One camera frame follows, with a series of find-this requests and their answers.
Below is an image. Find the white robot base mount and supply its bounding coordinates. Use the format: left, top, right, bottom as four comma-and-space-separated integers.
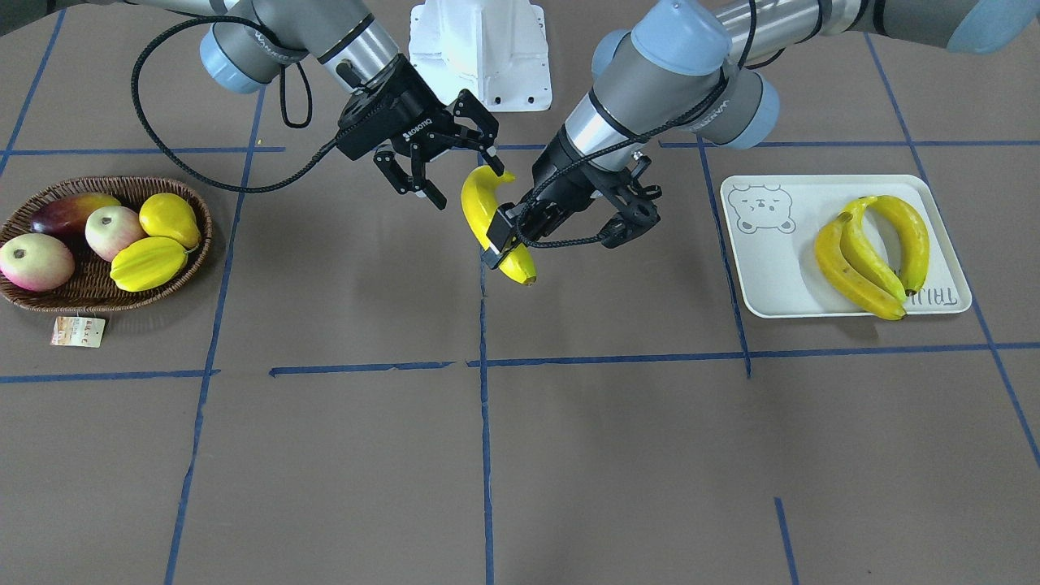
408, 1, 553, 112

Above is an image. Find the yellow banana moved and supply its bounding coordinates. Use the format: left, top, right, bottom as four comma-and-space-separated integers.
860, 195, 931, 296
839, 196, 908, 303

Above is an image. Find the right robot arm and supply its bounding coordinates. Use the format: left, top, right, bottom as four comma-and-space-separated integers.
131, 1, 505, 210

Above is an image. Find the paper price tag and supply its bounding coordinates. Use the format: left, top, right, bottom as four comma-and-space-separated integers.
50, 315, 107, 349

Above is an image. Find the brown wicker basket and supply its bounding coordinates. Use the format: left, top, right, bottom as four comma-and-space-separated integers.
1, 176, 215, 314

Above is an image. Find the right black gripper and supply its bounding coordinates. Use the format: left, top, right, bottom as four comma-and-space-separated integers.
336, 55, 501, 210

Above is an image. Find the yellow starfruit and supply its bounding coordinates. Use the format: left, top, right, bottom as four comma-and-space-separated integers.
109, 236, 189, 293

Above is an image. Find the white rectangular bear tray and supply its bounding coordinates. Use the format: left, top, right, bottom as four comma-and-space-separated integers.
718, 174, 973, 319

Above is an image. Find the pink green apple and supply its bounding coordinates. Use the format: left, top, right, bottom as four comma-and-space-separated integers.
84, 205, 148, 262
1, 233, 76, 293

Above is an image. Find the yellow pear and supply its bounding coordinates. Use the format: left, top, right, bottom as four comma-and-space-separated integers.
138, 193, 203, 249

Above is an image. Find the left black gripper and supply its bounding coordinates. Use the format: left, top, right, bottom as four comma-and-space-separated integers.
480, 127, 661, 271

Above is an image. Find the purple eggplant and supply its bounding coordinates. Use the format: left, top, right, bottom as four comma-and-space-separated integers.
29, 192, 122, 241

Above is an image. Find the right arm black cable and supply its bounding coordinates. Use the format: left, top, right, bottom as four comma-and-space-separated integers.
131, 15, 383, 194

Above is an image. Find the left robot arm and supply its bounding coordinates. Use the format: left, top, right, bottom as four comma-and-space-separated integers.
476, 1, 1038, 269

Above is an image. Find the yellow banana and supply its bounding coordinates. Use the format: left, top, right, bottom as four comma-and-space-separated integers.
461, 164, 536, 286
813, 212, 907, 321

